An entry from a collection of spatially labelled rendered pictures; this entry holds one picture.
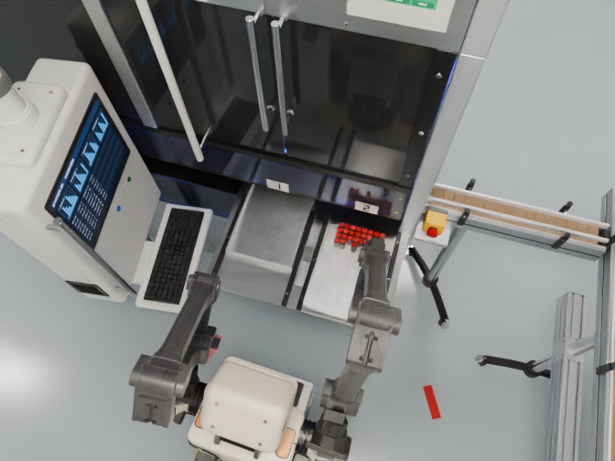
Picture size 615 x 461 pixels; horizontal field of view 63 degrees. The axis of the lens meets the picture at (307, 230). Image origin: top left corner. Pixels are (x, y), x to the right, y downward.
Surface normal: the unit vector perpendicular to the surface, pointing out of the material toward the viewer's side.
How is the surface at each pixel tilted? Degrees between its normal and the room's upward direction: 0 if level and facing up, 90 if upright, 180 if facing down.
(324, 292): 0
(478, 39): 90
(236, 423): 48
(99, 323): 0
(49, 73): 0
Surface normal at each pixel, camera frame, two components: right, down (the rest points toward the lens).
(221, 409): -0.25, 0.34
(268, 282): -0.02, -0.44
